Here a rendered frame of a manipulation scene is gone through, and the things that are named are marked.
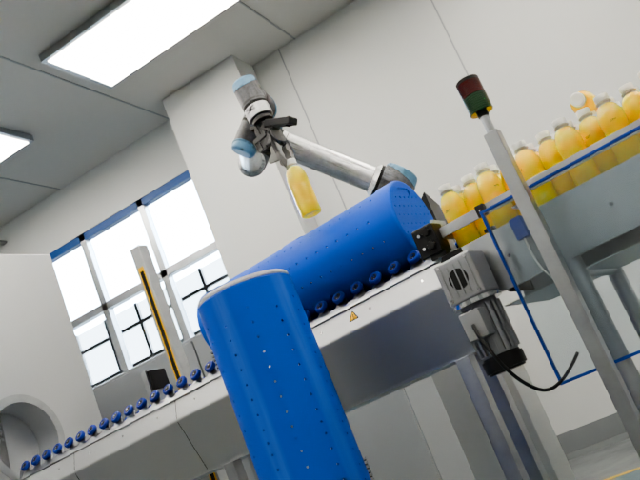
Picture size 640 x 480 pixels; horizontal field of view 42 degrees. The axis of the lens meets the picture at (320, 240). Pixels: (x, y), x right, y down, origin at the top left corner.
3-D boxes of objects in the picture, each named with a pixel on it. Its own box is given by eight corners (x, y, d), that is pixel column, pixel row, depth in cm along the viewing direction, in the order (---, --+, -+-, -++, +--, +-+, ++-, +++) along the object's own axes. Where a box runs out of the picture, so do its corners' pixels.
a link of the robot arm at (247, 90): (259, 79, 293) (248, 68, 284) (273, 107, 289) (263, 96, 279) (236, 92, 294) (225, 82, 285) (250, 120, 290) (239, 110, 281)
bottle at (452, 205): (470, 250, 245) (445, 195, 249) (488, 240, 240) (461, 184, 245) (456, 253, 240) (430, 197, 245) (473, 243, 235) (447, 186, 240)
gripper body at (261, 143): (273, 157, 285) (259, 129, 289) (290, 142, 281) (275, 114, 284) (259, 154, 278) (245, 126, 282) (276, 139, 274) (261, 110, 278)
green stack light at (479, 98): (476, 120, 219) (469, 105, 220) (496, 108, 216) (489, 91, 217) (467, 117, 213) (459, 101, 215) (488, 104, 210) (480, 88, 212)
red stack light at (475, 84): (468, 104, 220) (462, 91, 221) (489, 91, 217) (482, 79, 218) (458, 100, 215) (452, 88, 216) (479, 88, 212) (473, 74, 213)
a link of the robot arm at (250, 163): (234, 175, 359) (225, 146, 292) (246, 149, 360) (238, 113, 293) (259, 185, 359) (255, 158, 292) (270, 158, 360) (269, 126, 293)
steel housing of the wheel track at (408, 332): (89, 530, 363) (66, 455, 371) (517, 339, 260) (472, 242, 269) (34, 550, 339) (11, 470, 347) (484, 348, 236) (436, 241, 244)
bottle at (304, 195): (323, 206, 268) (302, 157, 273) (303, 212, 266) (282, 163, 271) (320, 214, 274) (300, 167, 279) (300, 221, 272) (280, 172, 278)
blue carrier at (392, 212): (261, 356, 315) (232, 289, 321) (451, 256, 273) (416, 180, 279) (213, 369, 290) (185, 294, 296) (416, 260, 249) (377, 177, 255)
